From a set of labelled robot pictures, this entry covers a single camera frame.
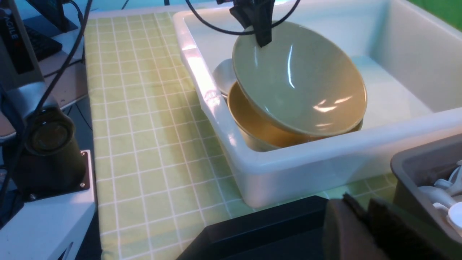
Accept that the large white plastic tub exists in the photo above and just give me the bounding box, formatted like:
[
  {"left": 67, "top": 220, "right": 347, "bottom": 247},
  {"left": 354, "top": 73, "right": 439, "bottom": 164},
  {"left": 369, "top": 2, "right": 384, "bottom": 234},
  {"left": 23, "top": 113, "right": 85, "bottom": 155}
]
[{"left": 172, "top": 0, "right": 462, "bottom": 208}]

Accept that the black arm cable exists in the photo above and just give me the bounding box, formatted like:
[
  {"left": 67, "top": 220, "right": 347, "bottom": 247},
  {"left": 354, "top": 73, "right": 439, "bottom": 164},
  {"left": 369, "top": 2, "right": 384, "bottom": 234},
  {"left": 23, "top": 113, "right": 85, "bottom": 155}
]
[
  {"left": 0, "top": 0, "right": 94, "bottom": 203},
  {"left": 184, "top": 0, "right": 302, "bottom": 36}
]

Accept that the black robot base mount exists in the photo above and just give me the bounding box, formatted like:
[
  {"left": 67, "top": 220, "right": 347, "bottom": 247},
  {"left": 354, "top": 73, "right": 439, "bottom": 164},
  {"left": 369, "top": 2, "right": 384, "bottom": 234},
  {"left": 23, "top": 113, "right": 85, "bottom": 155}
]
[{"left": 0, "top": 81, "right": 91, "bottom": 203}]

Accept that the white sauce dish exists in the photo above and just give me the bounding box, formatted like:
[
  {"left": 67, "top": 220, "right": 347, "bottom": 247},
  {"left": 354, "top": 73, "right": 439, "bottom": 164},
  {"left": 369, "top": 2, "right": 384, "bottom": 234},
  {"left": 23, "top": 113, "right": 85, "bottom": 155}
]
[{"left": 212, "top": 58, "right": 236, "bottom": 99}]

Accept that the green backdrop cloth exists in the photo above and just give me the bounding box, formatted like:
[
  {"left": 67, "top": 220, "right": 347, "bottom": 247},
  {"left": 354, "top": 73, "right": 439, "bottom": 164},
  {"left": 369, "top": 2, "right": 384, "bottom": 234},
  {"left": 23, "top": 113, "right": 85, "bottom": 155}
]
[{"left": 410, "top": 0, "right": 462, "bottom": 31}]

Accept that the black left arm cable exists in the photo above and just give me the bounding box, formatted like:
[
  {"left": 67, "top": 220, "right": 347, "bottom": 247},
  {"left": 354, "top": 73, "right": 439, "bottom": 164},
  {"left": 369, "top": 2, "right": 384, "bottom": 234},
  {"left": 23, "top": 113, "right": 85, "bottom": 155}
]
[{"left": 184, "top": 0, "right": 302, "bottom": 36}]

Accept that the grey spoon bin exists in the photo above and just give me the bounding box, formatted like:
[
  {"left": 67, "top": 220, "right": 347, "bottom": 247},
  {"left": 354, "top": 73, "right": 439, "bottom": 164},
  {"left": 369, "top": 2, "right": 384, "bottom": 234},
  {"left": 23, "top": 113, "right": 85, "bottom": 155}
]
[{"left": 391, "top": 134, "right": 462, "bottom": 243}]

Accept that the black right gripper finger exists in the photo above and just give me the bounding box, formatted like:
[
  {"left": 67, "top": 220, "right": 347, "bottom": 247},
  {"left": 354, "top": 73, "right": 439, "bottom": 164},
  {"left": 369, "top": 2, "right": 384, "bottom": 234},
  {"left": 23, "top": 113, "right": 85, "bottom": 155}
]
[{"left": 322, "top": 194, "right": 462, "bottom": 260}]

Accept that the pile of white soup spoons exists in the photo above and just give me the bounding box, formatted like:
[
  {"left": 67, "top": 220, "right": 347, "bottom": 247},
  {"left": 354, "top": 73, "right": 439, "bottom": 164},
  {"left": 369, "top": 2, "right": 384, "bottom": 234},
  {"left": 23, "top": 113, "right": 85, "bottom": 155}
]
[{"left": 418, "top": 161, "right": 462, "bottom": 235}]

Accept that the black keyboard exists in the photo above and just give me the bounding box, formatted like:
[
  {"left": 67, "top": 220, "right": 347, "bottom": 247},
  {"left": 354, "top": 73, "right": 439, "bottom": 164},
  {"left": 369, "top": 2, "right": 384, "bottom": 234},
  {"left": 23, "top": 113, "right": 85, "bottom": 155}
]
[{"left": 25, "top": 25, "right": 62, "bottom": 61}]

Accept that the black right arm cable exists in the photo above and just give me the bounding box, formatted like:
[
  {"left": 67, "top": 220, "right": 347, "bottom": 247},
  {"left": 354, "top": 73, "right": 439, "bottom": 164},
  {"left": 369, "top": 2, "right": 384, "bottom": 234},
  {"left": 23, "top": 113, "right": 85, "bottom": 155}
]
[{"left": 0, "top": 0, "right": 94, "bottom": 203}]

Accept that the green checkered table mat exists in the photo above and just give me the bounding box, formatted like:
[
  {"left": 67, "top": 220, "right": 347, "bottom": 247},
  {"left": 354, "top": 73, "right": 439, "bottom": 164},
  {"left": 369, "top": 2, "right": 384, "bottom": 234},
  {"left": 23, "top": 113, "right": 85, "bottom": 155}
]
[{"left": 84, "top": 12, "right": 397, "bottom": 260}]

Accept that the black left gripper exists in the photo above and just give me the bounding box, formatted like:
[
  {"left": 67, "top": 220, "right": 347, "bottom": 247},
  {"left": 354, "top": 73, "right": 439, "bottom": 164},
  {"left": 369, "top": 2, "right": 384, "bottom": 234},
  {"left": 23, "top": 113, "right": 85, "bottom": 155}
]
[{"left": 217, "top": 0, "right": 275, "bottom": 48}]

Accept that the beige noodle bowl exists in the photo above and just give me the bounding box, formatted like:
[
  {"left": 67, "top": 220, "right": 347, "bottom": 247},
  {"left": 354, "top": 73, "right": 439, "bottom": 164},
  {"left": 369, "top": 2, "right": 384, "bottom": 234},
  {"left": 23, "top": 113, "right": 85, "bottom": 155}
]
[
  {"left": 232, "top": 22, "right": 367, "bottom": 137},
  {"left": 227, "top": 81, "right": 363, "bottom": 152}
]

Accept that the beige noodle bowl in tub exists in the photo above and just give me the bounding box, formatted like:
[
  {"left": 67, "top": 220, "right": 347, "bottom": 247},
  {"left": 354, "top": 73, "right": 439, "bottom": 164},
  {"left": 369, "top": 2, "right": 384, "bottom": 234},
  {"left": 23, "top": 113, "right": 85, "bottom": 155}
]
[{"left": 227, "top": 81, "right": 363, "bottom": 152}]

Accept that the black serving tray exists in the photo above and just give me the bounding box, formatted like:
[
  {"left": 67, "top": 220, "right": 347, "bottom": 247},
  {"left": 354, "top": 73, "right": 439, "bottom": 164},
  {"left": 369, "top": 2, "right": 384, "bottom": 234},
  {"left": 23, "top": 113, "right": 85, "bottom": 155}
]
[{"left": 178, "top": 196, "right": 328, "bottom": 260}]

